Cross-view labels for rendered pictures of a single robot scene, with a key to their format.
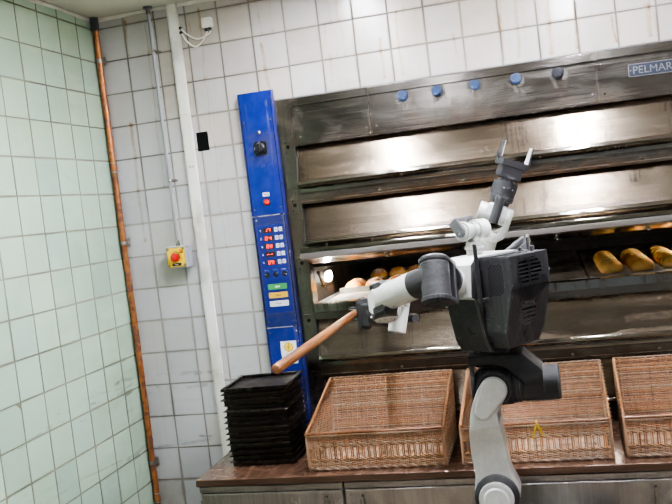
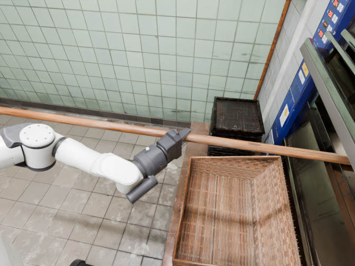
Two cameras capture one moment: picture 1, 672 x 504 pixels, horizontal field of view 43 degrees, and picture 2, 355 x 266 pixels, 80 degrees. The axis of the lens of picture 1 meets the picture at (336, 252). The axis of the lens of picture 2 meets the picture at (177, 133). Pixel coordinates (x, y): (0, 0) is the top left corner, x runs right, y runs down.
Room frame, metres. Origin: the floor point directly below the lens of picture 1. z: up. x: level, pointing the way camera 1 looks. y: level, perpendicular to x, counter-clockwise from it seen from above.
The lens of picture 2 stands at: (3.17, -0.54, 1.73)
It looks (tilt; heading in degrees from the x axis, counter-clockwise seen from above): 47 degrees down; 86
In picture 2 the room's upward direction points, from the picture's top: straight up
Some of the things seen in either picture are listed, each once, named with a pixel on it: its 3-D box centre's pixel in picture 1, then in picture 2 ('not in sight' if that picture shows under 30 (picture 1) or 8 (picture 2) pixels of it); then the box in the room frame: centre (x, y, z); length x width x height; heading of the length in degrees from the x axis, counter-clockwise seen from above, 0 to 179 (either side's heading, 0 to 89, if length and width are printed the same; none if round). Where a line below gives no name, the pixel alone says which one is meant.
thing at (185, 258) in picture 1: (179, 256); not in sight; (3.90, 0.72, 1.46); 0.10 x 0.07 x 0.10; 76
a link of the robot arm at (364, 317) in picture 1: (372, 314); (162, 152); (3.15, -0.11, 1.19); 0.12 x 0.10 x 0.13; 40
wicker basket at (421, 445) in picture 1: (383, 417); (229, 208); (3.46, -0.11, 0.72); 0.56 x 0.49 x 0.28; 76
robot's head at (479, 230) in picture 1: (473, 233); not in sight; (2.76, -0.45, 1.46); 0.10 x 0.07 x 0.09; 130
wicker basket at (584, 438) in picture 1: (534, 409); not in sight; (3.30, -0.70, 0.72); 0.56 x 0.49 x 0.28; 75
